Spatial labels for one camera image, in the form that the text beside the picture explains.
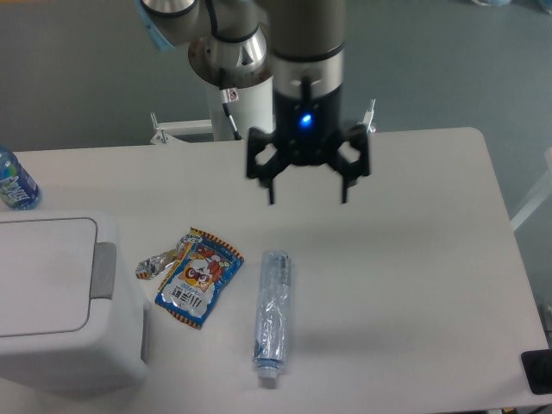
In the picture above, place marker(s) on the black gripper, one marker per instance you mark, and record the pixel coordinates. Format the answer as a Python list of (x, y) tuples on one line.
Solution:
[(308, 134)]

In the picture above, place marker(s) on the white push-button trash can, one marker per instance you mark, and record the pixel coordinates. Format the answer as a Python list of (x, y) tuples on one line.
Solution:
[(73, 317)]

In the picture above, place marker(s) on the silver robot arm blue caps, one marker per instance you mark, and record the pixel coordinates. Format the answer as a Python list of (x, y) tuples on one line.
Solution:
[(273, 71)]

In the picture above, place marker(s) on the blue snack bag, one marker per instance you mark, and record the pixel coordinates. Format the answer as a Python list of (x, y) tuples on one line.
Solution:
[(204, 266)]

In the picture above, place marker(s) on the crushed clear plastic bottle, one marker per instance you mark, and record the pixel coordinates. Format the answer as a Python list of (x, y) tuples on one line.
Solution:
[(273, 315)]

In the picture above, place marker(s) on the crumpled silver foil wrapper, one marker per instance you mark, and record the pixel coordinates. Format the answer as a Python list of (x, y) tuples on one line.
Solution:
[(153, 266)]

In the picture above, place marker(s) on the blue labelled drink bottle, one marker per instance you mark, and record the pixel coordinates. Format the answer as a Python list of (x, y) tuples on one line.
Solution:
[(19, 191)]

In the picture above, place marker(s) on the black device at table edge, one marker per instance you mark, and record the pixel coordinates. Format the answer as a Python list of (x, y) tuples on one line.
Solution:
[(537, 367)]

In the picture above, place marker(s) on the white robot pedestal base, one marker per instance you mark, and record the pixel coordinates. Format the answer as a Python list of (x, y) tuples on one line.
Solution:
[(232, 112)]

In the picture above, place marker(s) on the white frame leg right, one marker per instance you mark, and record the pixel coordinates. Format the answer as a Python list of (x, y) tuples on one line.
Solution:
[(534, 197)]

